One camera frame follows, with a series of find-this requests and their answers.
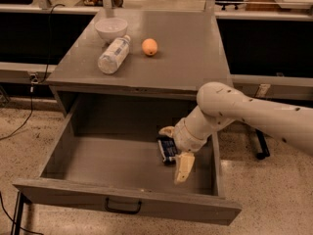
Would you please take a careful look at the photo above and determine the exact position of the grey cabinet with counter top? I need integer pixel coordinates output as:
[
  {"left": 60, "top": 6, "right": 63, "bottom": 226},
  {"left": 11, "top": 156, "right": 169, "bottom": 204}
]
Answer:
[{"left": 45, "top": 8, "right": 236, "bottom": 135}]

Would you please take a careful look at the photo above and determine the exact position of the black cable on left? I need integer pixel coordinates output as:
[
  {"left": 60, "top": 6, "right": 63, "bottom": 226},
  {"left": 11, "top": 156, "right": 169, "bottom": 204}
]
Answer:
[{"left": 0, "top": 3, "right": 66, "bottom": 142}]

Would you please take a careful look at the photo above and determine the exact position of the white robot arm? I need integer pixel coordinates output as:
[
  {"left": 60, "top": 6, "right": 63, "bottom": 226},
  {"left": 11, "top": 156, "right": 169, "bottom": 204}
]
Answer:
[{"left": 159, "top": 82, "right": 313, "bottom": 184}]

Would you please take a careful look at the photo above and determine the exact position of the clear plastic water bottle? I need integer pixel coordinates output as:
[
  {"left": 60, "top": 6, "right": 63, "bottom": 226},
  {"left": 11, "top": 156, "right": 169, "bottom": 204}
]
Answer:
[{"left": 98, "top": 35, "right": 131, "bottom": 74}]

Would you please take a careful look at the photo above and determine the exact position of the white ceramic bowl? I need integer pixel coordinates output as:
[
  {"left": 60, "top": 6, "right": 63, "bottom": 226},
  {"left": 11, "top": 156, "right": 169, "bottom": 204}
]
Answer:
[{"left": 95, "top": 18, "right": 128, "bottom": 42}]

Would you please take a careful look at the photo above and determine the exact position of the black metal leg bottom left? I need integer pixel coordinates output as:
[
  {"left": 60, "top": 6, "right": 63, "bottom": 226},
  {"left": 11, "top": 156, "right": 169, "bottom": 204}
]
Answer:
[{"left": 10, "top": 192, "right": 24, "bottom": 235}]

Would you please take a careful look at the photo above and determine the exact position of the black stand leg with caster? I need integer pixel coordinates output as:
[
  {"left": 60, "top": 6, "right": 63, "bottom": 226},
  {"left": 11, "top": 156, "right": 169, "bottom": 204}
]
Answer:
[{"left": 255, "top": 129, "right": 270, "bottom": 160}]

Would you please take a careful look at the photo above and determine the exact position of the black drawer handle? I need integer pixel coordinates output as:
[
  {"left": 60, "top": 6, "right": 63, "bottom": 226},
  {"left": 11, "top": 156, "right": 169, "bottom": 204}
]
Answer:
[{"left": 105, "top": 198, "right": 142, "bottom": 214}]

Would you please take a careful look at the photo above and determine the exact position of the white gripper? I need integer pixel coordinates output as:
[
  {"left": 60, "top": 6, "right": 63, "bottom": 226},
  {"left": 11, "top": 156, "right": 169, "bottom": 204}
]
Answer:
[{"left": 158, "top": 117, "right": 209, "bottom": 184}]

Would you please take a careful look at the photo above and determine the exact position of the grey open top drawer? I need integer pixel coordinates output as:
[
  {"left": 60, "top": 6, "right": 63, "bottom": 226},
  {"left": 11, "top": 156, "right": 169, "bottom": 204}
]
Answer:
[{"left": 14, "top": 94, "right": 242, "bottom": 225}]

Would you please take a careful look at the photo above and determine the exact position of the orange fruit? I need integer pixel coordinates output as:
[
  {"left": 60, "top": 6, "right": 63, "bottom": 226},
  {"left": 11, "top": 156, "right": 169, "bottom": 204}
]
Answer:
[{"left": 142, "top": 38, "right": 157, "bottom": 56}]

